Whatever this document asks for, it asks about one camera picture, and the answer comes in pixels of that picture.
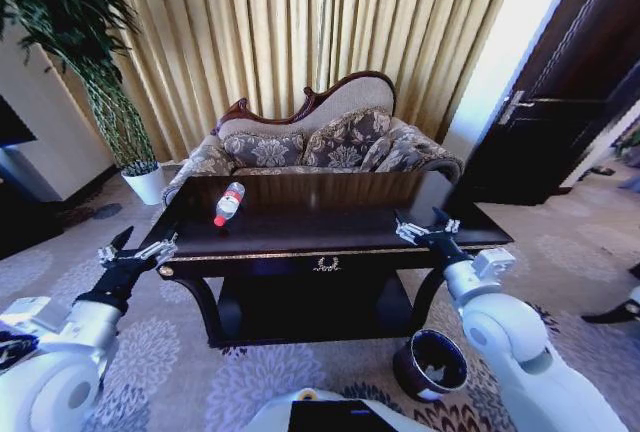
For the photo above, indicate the white plant pot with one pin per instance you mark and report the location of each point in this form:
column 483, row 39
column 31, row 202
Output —
column 146, row 184

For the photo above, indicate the dark wooden door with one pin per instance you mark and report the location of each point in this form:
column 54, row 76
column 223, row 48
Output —
column 550, row 127

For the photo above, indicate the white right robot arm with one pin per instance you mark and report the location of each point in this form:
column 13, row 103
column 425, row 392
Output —
column 505, row 332

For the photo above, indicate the tall green potted plant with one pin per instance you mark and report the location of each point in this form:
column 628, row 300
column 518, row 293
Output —
column 60, row 2

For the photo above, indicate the small floral sofa cushion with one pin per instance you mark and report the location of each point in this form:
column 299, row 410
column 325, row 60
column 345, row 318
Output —
column 265, row 149

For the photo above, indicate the dark round trash bin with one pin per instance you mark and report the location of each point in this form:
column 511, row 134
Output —
column 407, row 367

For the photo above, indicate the dark wooden coffee table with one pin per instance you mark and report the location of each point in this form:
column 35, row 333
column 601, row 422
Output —
column 325, row 217

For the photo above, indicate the dark curved furniture leg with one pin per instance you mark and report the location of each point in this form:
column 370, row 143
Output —
column 612, row 313

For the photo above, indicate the large floral sofa cushion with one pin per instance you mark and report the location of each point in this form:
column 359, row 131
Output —
column 345, row 142

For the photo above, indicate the floral upholstered carved sofa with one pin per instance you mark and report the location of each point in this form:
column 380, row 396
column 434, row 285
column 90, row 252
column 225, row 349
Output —
column 345, row 97

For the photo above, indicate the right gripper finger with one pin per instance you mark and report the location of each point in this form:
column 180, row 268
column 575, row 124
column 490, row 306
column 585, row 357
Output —
column 449, row 226
column 409, row 230

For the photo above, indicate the dark low cabinet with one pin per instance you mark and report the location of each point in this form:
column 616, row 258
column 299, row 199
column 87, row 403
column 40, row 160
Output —
column 25, row 222

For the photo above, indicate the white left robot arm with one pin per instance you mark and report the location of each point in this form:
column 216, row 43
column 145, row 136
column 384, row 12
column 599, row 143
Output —
column 50, row 382

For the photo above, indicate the beige pleated curtain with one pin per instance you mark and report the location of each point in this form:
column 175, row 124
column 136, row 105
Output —
column 300, row 12

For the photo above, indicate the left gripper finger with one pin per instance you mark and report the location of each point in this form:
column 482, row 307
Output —
column 156, row 249
column 116, row 250

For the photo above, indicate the clear plastic bottle red cap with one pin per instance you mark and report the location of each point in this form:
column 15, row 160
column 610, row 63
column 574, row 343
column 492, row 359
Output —
column 230, row 202

